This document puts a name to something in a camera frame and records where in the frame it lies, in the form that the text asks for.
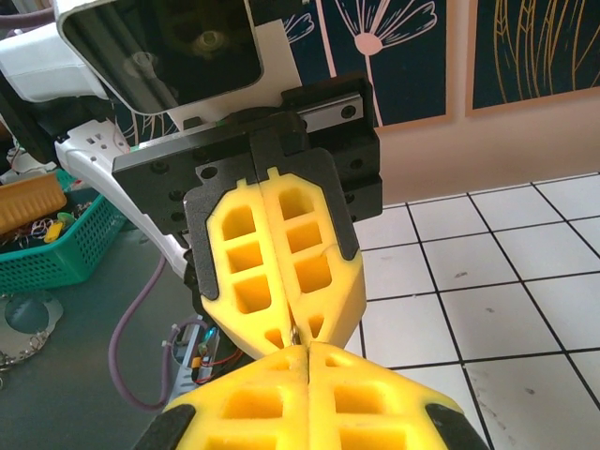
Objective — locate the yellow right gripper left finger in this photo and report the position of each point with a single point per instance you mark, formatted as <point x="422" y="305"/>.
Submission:
<point x="244" y="422"/>

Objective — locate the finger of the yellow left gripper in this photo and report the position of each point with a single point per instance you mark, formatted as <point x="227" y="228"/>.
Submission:
<point x="319" y="281"/>
<point x="220" y="281"/>

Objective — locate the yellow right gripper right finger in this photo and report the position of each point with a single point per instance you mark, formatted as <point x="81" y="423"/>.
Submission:
<point x="375" y="417"/>

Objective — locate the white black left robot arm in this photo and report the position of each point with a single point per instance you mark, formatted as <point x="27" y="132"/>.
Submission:
<point x="89" y="173"/>

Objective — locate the green plastic basket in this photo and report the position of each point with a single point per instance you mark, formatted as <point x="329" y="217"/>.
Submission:
<point x="70" y="262"/>

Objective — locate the green key tag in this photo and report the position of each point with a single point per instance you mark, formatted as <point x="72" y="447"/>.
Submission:
<point x="65" y="218"/>

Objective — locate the silver key holder plate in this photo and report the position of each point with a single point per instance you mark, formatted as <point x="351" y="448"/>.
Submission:
<point x="55" y="311"/>

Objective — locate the yellow key tag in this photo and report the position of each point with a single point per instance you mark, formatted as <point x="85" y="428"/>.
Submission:
<point x="54" y="230"/>

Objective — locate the tan ribbed block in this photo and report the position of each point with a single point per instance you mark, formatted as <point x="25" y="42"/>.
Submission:
<point x="28" y="206"/>

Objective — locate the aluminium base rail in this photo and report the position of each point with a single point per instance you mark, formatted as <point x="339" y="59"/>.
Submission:
<point x="185" y="356"/>

